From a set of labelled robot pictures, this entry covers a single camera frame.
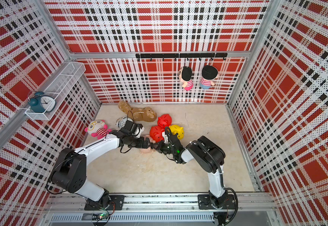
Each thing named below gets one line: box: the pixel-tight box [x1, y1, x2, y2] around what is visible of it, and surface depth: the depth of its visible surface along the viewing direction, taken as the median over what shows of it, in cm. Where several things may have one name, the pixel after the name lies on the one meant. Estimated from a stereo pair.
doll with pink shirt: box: [178, 65, 194, 91], surface depth 96 cm
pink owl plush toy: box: [84, 119, 112, 140], surface depth 100 cm
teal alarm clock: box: [27, 90, 57, 113], surface depth 64 cm
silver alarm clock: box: [115, 116, 134, 130], surface depth 106 cm
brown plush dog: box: [117, 101, 157, 122], surface depth 104 cm
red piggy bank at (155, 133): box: [149, 125, 166, 143], surface depth 93 cm
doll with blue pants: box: [199, 64, 219, 90], surface depth 100 cm
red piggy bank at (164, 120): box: [156, 113, 173, 130], surface depth 100 cm
